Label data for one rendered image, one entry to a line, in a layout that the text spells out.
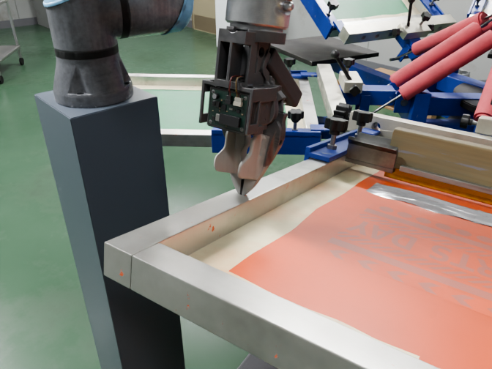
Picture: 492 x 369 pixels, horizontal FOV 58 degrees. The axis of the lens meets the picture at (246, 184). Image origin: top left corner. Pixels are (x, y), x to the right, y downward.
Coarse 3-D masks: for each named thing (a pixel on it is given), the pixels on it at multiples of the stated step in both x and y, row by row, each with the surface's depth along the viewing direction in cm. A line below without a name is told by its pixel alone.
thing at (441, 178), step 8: (400, 168) 84; (408, 168) 83; (416, 168) 83; (424, 176) 82; (432, 176) 81; (440, 176) 81; (448, 176) 81; (456, 184) 79; (464, 184) 79; (472, 184) 78; (480, 184) 78; (480, 192) 78; (488, 192) 77
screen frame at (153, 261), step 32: (320, 160) 82; (256, 192) 62; (288, 192) 70; (160, 224) 49; (192, 224) 50; (224, 224) 55; (128, 256) 42; (160, 256) 42; (160, 288) 41; (192, 288) 39; (224, 288) 38; (256, 288) 39; (192, 320) 39; (224, 320) 37; (256, 320) 35; (288, 320) 35; (320, 320) 36; (256, 352) 36; (288, 352) 34; (320, 352) 33; (352, 352) 33; (384, 352) 33
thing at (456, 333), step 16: (480, 208) 79; (480, 224) 71; (448, 304) 47; (448, 320) 44; (464, 320) 45; (480, 320) 45; (432, 336) 42; (448, 336) 42; (464, 336) 42; (480, 336) 42; (432, 352) 39; (448, 352) 40; (464, 352) 40; (480, 352) 40; (448, 368) 38; (464, 368) 38; (480, 368) 38
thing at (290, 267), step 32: (352, 192) 79; (320, 224) 63; (448, 224) 69; (256, 256) 52; (288, 256) 53; (320, 256) 54; (288, 288) 46; (320, 288) 47; (352, 288) 48; (384, 288) 49; (352, 320) 42; (384, 320) 43; (416, 320) 44; (416, 352) 39
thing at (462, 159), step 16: (400, 128) 85; (400, 144) 84; (416, 144) 83; (432, 144) 81; (448, 144) 80; (464, 144) 79; (480, 144) 79; (400, 160) 85; (416, 160) 83; (432, 160) 82; (448, 160) 80; (464, 160) 79; (480, 160) 78; (464, 176) 80; (480, 176) 78
